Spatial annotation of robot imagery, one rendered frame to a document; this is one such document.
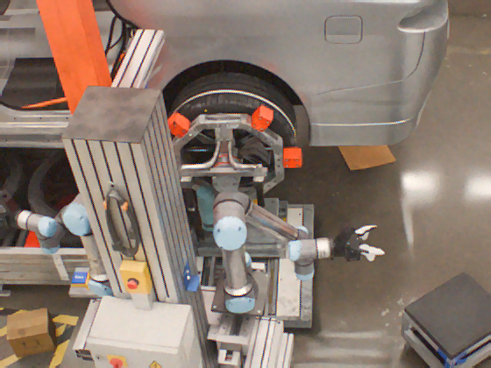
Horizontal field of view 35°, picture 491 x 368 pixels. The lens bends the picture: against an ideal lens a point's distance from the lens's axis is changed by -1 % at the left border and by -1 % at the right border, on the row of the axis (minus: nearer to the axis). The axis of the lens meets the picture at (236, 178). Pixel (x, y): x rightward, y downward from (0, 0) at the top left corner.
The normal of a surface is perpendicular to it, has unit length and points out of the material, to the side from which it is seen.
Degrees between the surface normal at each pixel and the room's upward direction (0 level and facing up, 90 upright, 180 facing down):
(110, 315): 0
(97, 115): 0
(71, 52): 90
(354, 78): 90
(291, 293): 0
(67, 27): 90
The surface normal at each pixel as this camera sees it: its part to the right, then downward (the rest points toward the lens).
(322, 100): -0.08, 0.72
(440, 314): -0.09, -0.70
